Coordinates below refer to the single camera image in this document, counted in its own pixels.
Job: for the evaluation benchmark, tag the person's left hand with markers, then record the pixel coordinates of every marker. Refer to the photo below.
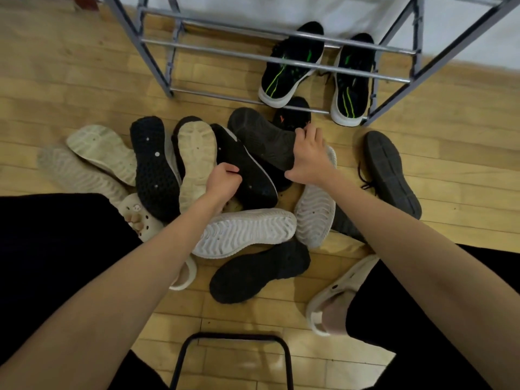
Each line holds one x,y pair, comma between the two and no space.
221,184

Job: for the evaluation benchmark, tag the person's right hand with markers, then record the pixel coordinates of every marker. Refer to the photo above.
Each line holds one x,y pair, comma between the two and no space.
310,158

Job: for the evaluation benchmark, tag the black green-striped sneaker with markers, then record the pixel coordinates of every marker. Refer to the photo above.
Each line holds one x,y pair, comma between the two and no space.
351,93
292,48

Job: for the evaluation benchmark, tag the grey metal shoe rack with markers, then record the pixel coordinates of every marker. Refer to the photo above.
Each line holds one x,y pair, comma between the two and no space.
162,81

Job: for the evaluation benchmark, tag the person's left forearm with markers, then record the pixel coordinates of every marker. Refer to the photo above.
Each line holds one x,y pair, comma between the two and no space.
101,304

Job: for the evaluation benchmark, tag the person's right forearm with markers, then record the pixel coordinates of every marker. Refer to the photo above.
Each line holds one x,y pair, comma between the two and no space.
426,272

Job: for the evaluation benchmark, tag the person's right foot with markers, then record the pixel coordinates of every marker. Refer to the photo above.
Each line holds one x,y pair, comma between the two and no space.
337,316

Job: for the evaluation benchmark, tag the person's black trousers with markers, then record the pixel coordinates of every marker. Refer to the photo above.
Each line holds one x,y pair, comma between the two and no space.
48,259

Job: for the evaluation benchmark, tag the cream clog with flower charm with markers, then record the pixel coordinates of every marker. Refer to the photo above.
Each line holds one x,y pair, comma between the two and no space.
130,205

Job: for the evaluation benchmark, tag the cream clog with pink charm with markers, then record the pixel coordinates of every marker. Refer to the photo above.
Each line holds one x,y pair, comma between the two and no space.
345,280

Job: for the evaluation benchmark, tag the black metal stool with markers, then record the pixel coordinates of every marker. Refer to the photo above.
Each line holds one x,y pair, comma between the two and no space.
231,336

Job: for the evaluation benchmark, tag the red door frame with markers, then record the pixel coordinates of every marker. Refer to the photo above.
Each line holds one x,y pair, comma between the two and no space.
87,1

